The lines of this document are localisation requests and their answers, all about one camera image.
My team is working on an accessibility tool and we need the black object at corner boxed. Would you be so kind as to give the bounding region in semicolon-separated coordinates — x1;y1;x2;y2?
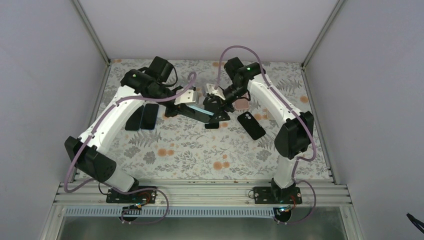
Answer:
406;213;424;234

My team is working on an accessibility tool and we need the purple cable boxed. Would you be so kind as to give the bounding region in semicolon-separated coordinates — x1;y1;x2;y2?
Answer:
214;45;318;226
63;71;198;195

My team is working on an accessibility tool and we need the black mounting plate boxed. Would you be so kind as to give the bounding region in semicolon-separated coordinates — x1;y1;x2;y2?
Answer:
105;186;157;205
247;186;303;205

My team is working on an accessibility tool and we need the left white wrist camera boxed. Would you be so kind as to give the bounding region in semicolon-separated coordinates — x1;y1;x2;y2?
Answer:
174;89;199;105

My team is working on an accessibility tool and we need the dark blue phone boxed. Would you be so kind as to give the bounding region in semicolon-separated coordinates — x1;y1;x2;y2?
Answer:
140;103;159;130

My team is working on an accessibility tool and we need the black phone case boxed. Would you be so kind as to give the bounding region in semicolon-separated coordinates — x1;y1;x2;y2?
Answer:
237;111;266;141

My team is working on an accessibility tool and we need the black phone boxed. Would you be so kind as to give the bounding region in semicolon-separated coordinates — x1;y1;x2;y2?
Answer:
204;122;220;130

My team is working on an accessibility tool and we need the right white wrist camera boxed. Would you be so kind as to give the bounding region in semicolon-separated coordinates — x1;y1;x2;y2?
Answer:
202;83;226;100

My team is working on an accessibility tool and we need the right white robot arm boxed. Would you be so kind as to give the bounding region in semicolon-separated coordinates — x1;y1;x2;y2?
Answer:
205;57;316;204

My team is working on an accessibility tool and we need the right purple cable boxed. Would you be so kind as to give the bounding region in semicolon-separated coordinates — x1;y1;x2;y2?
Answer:
214;45;318;226

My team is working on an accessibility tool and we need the aluminium rail base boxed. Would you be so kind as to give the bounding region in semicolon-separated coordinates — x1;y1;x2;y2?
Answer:
53;180;352;218

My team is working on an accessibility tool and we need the pink phone case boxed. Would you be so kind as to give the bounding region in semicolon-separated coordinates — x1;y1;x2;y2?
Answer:
233;94;250;111

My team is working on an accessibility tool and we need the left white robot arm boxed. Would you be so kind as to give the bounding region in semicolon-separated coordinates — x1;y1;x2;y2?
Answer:
64;56;197;203

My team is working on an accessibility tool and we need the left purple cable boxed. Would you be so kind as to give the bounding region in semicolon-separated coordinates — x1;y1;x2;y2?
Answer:
63;71;198;195

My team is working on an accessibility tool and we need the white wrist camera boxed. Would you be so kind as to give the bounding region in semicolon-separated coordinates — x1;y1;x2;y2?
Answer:
202;83;226;100
174;89;199;105

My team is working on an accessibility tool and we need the phone with beige case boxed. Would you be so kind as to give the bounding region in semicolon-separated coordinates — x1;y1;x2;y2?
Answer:
124;105;144;132

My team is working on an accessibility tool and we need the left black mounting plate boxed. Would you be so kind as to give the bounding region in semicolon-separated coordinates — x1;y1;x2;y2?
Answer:
105;186;157;205

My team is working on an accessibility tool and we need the beige phone case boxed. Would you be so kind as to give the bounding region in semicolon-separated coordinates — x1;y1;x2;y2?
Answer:
262;108;275;121

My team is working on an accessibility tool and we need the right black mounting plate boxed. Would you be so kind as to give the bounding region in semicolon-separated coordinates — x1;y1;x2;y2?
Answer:
247;186;303;205

